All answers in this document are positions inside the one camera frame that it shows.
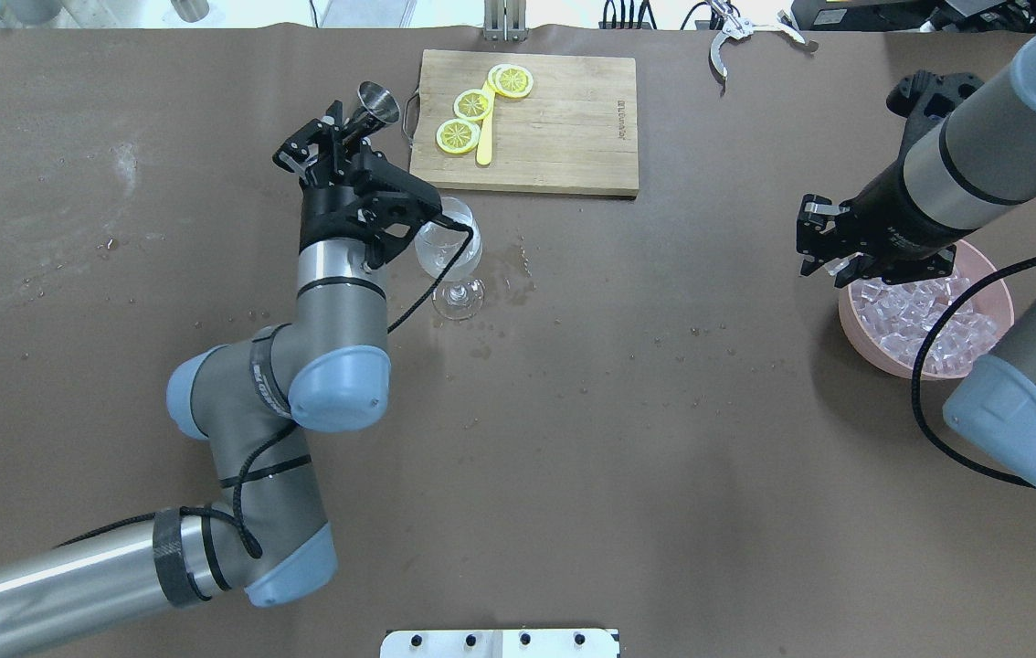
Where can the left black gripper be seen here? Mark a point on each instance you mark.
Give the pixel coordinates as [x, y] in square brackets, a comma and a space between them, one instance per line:
[321, 217]

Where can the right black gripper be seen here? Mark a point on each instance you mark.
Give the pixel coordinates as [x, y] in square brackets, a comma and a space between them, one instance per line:
[893, 230]

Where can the steel cocktail jigger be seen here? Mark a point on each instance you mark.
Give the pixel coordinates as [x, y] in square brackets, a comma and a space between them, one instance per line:
[376, 107]

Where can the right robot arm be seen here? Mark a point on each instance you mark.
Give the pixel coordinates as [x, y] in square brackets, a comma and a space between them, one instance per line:
[967, 158]

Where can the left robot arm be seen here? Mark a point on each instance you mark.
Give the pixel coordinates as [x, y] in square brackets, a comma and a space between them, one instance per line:
[252, 403]

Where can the pink bowl of ice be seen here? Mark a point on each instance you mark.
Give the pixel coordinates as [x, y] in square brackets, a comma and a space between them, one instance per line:
[887, 325]

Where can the clear wine glass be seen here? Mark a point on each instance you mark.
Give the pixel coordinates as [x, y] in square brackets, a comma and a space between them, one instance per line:
[441, 252]

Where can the middle lemon slice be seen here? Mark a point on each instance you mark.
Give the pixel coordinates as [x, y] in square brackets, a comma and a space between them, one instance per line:
[474, 105]

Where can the yellow plastic knife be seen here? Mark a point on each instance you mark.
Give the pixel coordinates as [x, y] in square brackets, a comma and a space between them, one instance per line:
[485, 148]

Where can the bamboo cutting board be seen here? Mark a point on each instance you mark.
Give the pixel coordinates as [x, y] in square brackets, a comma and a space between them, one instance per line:
[576, 133]

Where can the lemon slice at board edge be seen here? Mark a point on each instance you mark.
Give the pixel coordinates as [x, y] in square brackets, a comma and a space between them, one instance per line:
[511, 80]

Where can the metal tongs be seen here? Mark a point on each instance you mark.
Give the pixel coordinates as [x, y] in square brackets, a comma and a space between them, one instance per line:
[736, 28]

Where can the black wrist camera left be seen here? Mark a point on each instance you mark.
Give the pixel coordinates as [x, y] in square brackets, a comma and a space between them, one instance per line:
[397, 204]

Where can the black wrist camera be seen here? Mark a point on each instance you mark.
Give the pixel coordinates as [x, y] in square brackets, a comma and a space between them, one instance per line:
[397, 204]
[924, 99]

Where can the lemon slice near handle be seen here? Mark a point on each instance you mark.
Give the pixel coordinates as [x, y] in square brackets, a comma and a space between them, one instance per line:
[457, 136]

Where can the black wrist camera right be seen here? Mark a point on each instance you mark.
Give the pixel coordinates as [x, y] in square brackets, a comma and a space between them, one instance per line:
[924, 99]

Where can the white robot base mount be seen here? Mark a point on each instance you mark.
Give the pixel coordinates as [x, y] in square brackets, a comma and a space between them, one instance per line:
[522, 642]

